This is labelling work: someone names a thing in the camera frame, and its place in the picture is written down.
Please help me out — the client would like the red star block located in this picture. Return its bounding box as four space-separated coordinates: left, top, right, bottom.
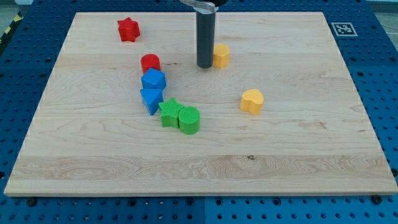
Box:
118 17 141 42

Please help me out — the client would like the blue cube block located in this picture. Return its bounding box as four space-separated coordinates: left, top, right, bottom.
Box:
141 68 167 90

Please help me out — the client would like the blue triangle block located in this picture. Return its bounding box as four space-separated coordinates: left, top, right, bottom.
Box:
140 88 164 116

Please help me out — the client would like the wooden board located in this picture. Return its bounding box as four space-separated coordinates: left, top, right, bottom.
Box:
4 12 397 197

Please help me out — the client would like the white fiducial marker tag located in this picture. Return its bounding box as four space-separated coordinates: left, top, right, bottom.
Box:
331 22 358 37

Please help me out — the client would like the silver tool mount clamp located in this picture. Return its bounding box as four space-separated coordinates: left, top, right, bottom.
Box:
179 0 228 14

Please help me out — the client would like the red cylinder block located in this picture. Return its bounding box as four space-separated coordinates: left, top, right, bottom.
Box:
140 54 161 73

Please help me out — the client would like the yellow hexagon block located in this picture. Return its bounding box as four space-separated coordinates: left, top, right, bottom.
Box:
213 44 230 68

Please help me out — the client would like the green star block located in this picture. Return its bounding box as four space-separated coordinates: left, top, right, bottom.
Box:
159 98 185 129

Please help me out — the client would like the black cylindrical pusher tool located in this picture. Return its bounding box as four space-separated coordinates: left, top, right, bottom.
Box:
196 11 216 68

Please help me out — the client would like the green cylinder block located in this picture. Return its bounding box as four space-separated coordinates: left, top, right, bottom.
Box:
178 106 200 135

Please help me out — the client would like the yellow heart block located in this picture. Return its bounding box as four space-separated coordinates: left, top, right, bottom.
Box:
239 89 264 115

